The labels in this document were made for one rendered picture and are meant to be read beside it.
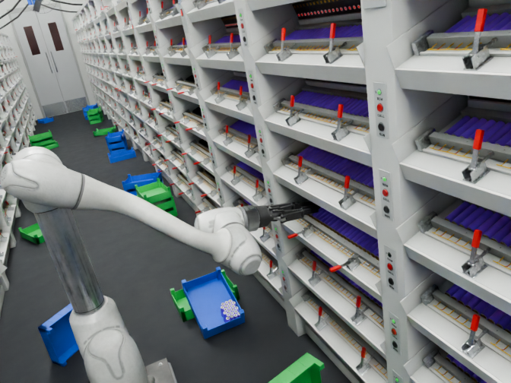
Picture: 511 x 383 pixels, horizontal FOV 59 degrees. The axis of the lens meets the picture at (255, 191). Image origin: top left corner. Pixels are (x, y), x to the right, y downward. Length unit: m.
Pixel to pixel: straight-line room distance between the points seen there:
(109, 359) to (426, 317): 0.88
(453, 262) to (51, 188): 0.96
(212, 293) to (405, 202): 1.40
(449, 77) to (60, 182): 0.93
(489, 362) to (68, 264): 1.15
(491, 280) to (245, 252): 0.64
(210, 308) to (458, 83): 1.66
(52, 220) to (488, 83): 1.17
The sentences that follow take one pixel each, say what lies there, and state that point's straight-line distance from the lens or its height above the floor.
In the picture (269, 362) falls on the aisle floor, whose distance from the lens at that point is 1.95.
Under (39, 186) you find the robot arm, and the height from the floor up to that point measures 1.00.
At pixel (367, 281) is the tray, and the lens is 1.33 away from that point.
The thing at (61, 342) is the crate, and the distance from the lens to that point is 2.37.
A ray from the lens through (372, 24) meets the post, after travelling 1.01.
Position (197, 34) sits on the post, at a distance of 2.24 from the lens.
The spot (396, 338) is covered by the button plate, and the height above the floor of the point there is 0.45.
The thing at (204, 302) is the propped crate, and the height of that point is 0.07.
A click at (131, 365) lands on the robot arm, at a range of 1.47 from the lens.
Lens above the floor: 1.31
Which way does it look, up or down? 21 degrees down
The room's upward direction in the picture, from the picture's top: 10 degrees counter-clockwise
